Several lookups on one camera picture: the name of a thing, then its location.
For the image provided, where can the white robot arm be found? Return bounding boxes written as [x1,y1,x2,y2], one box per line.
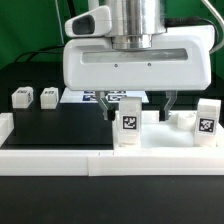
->
[63,0,215,120]

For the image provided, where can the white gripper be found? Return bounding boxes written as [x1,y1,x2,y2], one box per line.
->
[63,25,214,121]

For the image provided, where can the grey camera cable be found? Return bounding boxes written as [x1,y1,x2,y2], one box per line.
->
[165,0,224,54]

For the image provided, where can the thin white cable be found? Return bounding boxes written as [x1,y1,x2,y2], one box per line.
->
[54,0,66,48]

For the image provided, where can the black cable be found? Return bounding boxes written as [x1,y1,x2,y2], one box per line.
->
[13,0,78,64]

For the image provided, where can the white square table top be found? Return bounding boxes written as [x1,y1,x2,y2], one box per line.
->
[112,111,224,151]

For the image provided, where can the white U-shaped fence wall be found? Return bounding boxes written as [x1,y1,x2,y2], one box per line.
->
[0,113,224,176]

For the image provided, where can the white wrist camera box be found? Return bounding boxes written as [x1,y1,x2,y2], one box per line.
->
[65,6,112,38]

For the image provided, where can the white marker sheet with tags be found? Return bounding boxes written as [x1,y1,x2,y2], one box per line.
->
[60,88,149,103]

